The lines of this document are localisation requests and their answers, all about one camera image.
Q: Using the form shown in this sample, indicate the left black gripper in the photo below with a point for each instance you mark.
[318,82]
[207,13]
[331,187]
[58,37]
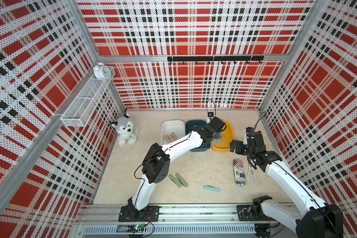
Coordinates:
[217,136]

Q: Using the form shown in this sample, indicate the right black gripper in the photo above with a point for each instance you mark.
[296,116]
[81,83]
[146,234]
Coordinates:
[233,145]

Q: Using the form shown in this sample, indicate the pink knife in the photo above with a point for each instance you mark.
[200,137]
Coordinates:
[174,135]
[171,138]
[167,138]

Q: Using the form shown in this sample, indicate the mint knife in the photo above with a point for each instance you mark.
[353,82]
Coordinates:
[211,188]

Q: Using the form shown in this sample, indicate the olive knife two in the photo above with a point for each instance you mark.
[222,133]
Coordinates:
[181,180]

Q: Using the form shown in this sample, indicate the olive knife one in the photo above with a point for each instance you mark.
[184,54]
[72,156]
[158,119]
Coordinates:
[175,180]

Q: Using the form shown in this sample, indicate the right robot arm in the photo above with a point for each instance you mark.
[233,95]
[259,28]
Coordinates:
[314,218]

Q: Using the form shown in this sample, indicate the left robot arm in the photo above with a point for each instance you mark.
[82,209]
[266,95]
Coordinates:
[155,166]

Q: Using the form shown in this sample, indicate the yellow storage box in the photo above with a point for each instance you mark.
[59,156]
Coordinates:
[223,144]

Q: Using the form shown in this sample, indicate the dark teal storage box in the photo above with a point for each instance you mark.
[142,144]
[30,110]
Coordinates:
[189,126]

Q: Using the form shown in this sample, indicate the white storage box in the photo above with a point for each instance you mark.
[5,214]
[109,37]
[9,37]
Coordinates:
[176,126]

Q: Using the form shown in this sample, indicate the white kitchen scissors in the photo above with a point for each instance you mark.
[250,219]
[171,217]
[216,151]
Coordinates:
[252,177]

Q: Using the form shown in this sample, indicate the husky plush toy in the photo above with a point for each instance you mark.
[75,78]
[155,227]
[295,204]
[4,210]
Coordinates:
[127,133]

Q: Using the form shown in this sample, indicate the green circuit board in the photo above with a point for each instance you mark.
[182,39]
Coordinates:
[130,228]

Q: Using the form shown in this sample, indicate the white alarm clock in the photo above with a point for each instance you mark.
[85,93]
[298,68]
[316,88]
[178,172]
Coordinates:
[101,71]

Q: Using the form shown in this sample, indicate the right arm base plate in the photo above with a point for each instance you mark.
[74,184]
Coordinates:
[245,214]

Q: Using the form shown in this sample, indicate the black wall hook rail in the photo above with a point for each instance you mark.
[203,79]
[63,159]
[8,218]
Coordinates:
[216,58]

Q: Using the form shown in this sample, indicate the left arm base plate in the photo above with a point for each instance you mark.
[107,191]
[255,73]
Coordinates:
[130,214]

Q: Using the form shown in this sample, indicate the white wire mesh shelf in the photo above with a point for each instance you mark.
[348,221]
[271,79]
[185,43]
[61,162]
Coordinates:
[80,111]

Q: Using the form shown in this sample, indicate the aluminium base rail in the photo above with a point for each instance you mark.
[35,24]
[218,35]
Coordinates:
[221,213]

